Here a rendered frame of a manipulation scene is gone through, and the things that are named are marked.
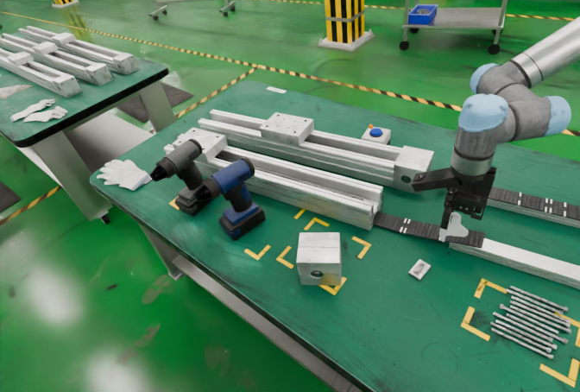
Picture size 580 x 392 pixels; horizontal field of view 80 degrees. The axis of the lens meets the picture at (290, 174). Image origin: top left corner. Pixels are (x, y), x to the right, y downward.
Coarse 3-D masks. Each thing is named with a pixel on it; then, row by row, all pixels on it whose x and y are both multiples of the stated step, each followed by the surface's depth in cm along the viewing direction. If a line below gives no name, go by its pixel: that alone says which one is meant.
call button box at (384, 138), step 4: (368, 128) 125; (380, 128) 123; (368, 132) 122; (384, 132) 121; (388, 132) 121; (364, 136) 121; (368, 136) 120; (372, 136) 120; (376, 136) 119; (380, 136) 119; (384, 136) 119; (388, 136) 121; (364, 140) 120; (368, 140) 120; (372, 140) 119; (376, 140) 118; (380, 140) 118; (384, 140) 118; (388, 140) 122; (388, 144) 124
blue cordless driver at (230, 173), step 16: (240, 160) 94; (224, 176) 90; (240, 176) 92; (208, 192) 89; (224, 192) 91; (240, 192) 96; (240, 208) 99; (256, 208) 101; (224, 224) 100; (240, 224) 99; (256, 224) 103
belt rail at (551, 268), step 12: (468, 252) 87; (480, 252) 85; (492, 252) 83; (504, 252) 83; (516, 252) 82; (528, 252) 82; (504, 264) 83; (516, 264) 82; (528, 264) 80; (540, 264) 79; (552, 264) 79; (564, 264) 78; (540, 276) 80; (552, 276) 78; (564, 276) 76; (576, 276) 76
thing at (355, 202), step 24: (168, 144) 130; (216, 168) 119; (264, 168) 117; (288, 168) 110; (312, 168) 108; (264, 192) 112; (288, 192) 105; (312, 192) 100; (336, 192) 102; (360, 192) 100; (336, 216) 101; (360, 216) 95
